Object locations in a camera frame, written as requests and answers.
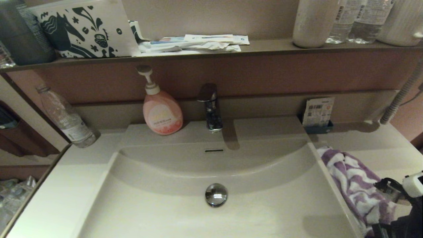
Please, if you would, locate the purple white striped towel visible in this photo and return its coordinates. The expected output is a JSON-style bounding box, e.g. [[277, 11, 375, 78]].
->
[[317, 146, 398, 237]]

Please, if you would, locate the chrome sink faucet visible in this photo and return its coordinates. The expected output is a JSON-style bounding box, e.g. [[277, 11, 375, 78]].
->
[[197, 83, 224, 133]]

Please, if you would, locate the white sink basin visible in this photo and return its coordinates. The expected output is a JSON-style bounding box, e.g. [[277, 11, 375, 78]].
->
[[74, 117, 364, 238]]

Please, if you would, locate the small dark blue holder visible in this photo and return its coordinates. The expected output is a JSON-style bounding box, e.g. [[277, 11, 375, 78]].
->
[[299, 114, 334, 134]]

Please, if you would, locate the white printed paper card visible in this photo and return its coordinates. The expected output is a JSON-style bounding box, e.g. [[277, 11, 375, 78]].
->
[[302, 97, 335, 127]]

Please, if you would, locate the chrome drain stopper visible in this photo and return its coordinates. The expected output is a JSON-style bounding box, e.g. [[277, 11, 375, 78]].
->
[[205, 183, 229, 208]]

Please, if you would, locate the clear labelled water bottle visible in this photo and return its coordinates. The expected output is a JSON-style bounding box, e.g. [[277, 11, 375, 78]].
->
[[346, 0, 395, 44], [326, 0, 356, 44]]

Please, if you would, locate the white ribbed container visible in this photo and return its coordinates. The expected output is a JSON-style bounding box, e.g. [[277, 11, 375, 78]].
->
[[377, 0, 423, 47]]

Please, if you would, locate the white cylinder bottle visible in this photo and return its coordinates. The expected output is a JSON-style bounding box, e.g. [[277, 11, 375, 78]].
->
[[292, 0, 341, 49]]

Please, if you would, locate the pink soap pump bottle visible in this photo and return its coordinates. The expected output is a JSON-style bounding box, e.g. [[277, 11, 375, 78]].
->
[[136, 65, 184, 136]]

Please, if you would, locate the white toothbrush packet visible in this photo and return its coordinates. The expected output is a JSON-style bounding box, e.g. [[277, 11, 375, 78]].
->
[[184, 34, 250, 46]]

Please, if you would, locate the blue printed packet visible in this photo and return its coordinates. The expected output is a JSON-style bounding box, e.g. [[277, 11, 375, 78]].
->
[[150, 36, 189, 45]]

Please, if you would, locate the small white green box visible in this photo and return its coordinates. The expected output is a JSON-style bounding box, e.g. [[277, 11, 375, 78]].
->
[[129, 20, 148, 43]]

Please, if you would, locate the empty clear plastic bottle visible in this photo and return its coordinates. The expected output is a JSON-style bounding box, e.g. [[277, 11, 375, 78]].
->
[[36, 85, 97, 148]]

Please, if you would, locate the white horse print box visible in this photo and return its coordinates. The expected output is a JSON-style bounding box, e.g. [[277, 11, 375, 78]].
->
[[29, 0, 141, 59]]

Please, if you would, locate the dark grey cylinder container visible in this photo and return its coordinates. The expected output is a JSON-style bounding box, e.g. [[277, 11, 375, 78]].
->
[[0, 0, 42, 65]]

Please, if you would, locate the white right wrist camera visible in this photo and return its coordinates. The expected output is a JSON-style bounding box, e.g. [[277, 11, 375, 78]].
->
[[402, 171, 423, 198]]

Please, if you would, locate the grey corrugated hose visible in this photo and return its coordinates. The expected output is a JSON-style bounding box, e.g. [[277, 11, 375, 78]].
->
[[380, 63, 423, 125]]

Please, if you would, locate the thin dark wire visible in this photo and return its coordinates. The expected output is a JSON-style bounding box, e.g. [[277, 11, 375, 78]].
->
[[400, 83, 423, 106]]

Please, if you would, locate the brown wall shelf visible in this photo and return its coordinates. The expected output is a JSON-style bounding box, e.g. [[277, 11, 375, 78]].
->
[[0, 39, 423, 73]]

